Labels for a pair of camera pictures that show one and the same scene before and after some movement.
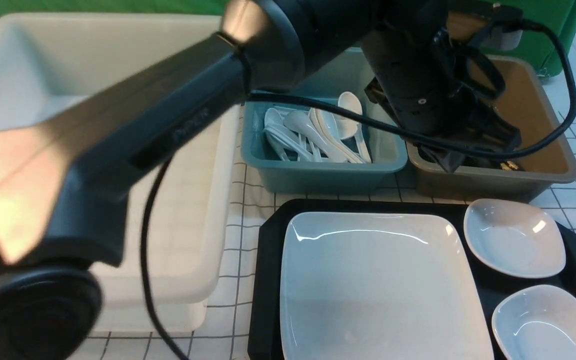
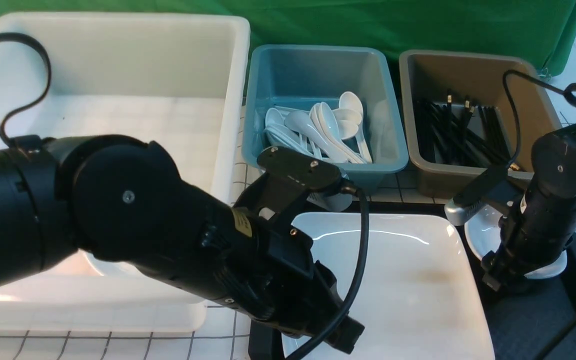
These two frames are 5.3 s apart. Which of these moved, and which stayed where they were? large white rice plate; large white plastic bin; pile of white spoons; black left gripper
Moved: black left gripper
Stayed: pile of white spoons; large white rice plate; large white plastic bin
